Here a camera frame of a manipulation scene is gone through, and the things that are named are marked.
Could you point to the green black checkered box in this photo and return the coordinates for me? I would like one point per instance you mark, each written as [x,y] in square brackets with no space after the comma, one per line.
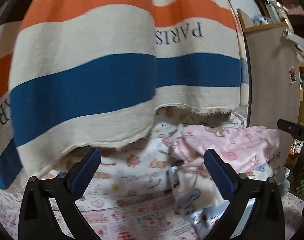
[299,176]

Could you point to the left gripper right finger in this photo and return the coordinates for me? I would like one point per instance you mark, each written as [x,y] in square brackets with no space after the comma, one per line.
[255,208]

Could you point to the pink cartoon print pants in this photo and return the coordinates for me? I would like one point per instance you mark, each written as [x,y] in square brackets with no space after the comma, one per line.
[243,148]

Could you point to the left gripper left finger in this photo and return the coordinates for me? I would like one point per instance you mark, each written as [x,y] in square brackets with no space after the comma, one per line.
[36,217]

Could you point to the cartoon sticker on cabinet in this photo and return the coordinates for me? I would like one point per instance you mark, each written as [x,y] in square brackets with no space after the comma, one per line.
[292,74]

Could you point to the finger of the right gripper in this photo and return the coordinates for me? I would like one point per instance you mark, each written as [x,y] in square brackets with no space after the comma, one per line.
[296,130]

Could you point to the light blue satin garment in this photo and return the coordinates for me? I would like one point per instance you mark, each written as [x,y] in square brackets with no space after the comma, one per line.
[210,193]

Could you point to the striped Paris curtain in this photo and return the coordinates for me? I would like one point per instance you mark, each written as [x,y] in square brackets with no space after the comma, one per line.
[77,73]

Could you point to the baby bear print sheet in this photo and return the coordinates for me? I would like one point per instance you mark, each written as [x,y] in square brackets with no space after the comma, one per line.
[138,172]

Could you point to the brown wooden cabinet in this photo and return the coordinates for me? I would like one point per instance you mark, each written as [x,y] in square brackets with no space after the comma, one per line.
[270,54]

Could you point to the pink print bed sheet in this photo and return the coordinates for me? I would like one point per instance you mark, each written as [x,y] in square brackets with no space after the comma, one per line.
[153,219]

